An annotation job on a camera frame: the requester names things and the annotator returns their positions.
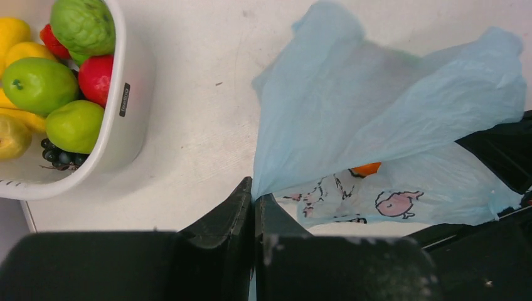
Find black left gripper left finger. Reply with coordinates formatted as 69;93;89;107
1;177;252;300

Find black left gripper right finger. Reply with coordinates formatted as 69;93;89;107
254;195;441;300

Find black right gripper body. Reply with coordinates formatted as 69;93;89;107
456;110;531;194

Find orange fake orange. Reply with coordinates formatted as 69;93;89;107
351;162;381;177

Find light blue plastic bag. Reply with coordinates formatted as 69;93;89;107
251;1;531;226

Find dark fake grapes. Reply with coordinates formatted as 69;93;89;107
40;138;89;171

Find light green fake apple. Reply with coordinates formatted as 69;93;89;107
45;100;104;154

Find red fake apple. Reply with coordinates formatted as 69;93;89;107
78;55;114;108

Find yellow fake banana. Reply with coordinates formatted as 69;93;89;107
1;88;46;134

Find yellow fake pear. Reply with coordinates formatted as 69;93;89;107
1;114;32;161

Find green fake guava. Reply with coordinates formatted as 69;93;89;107
50;0;116;66

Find red fake strawberry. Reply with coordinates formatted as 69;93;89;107
40;24;71;60

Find yellow fake lemon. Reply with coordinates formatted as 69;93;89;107
4;41;57;67

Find yellow fake mango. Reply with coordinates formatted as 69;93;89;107
1;17;31;76

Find white plastic basket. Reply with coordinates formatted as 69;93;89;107
1;1;156;201

